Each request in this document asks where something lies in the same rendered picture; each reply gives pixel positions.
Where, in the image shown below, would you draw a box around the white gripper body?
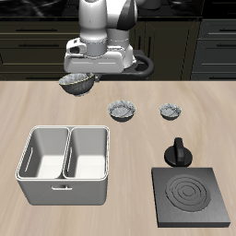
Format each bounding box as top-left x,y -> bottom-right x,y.
63,50 -> 125,75

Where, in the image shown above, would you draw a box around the dark kitchen cupboards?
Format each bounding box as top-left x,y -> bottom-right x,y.
0,0 -> 236,82

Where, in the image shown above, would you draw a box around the large dark grey bowl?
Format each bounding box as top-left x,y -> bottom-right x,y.
57,73 -> 96,98

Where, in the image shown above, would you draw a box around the medium grey patterned bowl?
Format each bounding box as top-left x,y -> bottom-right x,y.
107,99 -> 137,123

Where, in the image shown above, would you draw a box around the flat black base plate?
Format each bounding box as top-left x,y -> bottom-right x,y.
99,50 -> 155,82

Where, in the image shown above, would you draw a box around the round black stove knob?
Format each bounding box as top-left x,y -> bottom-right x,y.
163,136 -> 195,168

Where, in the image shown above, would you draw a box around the small grey patterned bowl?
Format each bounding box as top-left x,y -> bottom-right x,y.
159,102 -> 183,121

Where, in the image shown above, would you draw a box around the dark grey stove plate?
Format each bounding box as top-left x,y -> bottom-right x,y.
150,167 -> 231,229

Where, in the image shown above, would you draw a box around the white two-bin basket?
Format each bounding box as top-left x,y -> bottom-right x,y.
15,124 -> 111,207

